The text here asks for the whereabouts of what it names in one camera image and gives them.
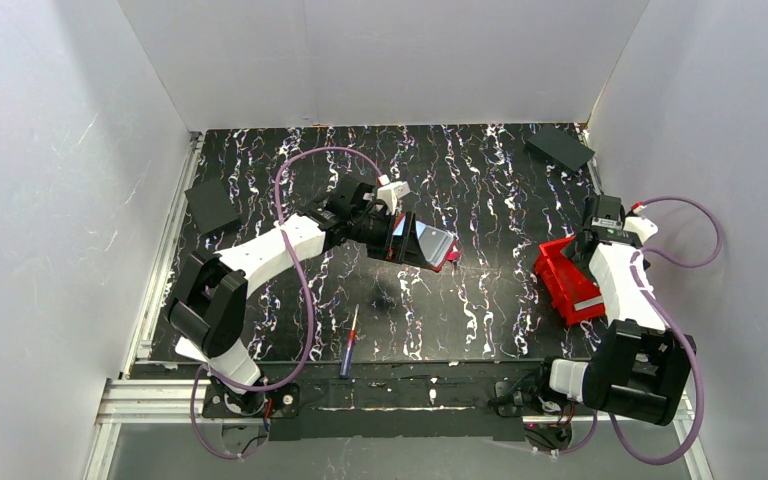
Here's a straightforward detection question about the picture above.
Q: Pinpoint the red leather card holder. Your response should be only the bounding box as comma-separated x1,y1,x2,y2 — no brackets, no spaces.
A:
393,213,461,273

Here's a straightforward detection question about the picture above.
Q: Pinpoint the red plastic bin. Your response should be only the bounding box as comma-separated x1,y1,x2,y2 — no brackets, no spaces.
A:
535,236,606,326

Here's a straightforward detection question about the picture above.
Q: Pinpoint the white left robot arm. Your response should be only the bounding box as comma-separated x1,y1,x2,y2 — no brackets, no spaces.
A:
163,176,457,394

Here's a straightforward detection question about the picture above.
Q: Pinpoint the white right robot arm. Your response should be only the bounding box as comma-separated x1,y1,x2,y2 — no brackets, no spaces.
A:
536,195,694,425

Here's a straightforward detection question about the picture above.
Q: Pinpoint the white card near left base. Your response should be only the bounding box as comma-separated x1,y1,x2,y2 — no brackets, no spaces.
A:
174,337,205,363

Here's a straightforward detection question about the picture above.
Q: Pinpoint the black block far right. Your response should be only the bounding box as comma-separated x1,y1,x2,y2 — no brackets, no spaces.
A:
525,125,595,172

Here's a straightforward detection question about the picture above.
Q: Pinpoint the black block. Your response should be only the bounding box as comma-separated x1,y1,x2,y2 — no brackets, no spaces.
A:
525,125,595,172
184,179,240,234

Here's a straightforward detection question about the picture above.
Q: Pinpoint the black block far left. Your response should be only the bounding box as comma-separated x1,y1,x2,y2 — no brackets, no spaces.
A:
184,179,240,234

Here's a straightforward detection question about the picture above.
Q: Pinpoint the blue red screwdriver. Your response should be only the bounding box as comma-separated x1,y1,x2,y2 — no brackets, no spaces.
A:
339,305,360,379

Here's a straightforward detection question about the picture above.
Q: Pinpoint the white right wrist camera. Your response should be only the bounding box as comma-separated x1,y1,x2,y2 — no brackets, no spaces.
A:
623,203,659,245

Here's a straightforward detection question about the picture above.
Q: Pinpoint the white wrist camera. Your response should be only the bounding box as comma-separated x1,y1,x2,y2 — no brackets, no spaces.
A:
623,203,659,245
375,175,411,214

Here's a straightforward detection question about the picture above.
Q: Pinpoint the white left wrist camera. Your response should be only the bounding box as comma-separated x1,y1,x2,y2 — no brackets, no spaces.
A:
375,175,411,214

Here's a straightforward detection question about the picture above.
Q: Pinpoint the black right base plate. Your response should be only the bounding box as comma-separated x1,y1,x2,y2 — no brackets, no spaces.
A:
488,378,593,423

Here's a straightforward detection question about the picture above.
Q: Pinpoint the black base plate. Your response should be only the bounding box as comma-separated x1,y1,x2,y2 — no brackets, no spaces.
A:
488,378,593,423
201,380,301,419

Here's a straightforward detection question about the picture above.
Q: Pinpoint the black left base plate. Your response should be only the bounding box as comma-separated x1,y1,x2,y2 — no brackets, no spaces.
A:
201,380,301,419

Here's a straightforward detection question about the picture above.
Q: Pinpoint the aluminium left side rail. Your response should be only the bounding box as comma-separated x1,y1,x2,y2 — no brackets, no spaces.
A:
118,131,204,380

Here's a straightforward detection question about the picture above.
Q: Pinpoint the aluminium front rail frame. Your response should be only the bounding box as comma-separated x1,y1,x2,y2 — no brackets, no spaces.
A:
84,367,712,479

